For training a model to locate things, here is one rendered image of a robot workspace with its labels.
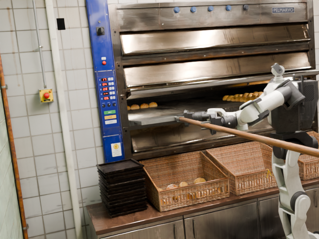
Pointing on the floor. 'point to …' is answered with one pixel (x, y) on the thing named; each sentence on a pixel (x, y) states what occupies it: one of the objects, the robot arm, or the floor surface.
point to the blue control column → (105, 50)
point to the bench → (206, 218)
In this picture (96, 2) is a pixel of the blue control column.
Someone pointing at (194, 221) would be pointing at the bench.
